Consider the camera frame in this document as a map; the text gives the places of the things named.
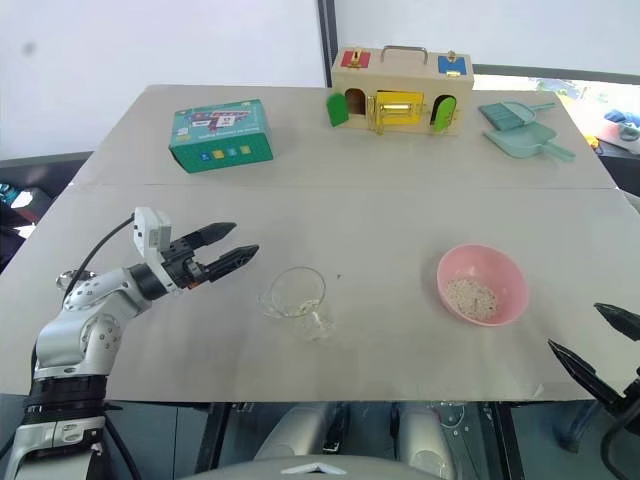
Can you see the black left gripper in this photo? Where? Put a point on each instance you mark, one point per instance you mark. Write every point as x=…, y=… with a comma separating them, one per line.
x=182, y=265

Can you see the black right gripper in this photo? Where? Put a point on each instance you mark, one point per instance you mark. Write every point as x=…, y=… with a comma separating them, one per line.
x=631, y=402

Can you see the clear glass measuring cup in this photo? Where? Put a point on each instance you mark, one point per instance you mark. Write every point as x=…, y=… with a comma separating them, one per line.
x=320, y=325

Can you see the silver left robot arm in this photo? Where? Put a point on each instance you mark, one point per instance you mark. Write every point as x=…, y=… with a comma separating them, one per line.
x=65, y=335

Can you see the pink bowl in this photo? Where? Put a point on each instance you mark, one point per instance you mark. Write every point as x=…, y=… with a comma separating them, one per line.
x=515, y=295

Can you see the green printed cardboard box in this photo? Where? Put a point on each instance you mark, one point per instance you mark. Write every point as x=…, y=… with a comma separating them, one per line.
x=220, y=135

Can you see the black table leg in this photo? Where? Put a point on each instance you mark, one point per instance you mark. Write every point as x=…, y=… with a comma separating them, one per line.
x=505, y=440
x=212, y=435

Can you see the green arched door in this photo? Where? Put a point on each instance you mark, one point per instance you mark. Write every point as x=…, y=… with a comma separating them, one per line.
x=445, y=115
x=337, y=109

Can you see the dark background furniture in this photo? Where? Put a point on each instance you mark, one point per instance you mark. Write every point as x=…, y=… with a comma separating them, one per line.
x=45, y=170

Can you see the yellow square door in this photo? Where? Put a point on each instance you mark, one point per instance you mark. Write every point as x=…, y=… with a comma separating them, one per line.
x=395, y=107

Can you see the teal dustpan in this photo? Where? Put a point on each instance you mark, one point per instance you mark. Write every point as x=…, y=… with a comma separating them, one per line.
x=520, y=142

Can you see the blue background object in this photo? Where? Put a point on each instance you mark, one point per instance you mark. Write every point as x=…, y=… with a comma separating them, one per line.
x=622, y=117

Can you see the grey rounded robot body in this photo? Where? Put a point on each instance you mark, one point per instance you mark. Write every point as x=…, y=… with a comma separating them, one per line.
x=320, y=470

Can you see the wooden lock box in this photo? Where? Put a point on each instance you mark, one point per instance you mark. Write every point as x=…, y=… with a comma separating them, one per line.
x=400, y=75

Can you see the teal hand brush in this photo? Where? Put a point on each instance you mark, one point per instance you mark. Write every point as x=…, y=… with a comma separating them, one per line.
x=505, y=115

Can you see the dark window sill bar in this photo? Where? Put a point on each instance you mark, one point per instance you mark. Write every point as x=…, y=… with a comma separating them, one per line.
x=550, y=72

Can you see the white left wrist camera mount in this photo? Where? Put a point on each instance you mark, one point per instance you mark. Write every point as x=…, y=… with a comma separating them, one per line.
x=147, y=232

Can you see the dark window frame post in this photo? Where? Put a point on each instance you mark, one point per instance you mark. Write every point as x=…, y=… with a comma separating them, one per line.
x=326, y=40

